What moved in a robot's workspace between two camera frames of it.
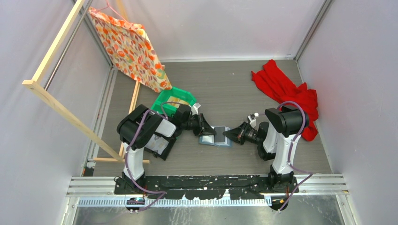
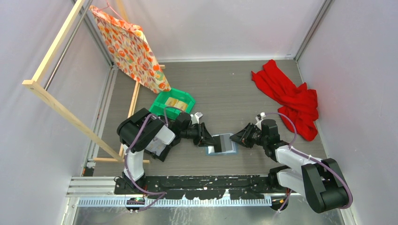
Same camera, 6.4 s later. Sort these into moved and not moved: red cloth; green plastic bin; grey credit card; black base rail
Moved: grey credit card
Not moved: green plastic bin; black base rail; red cloth
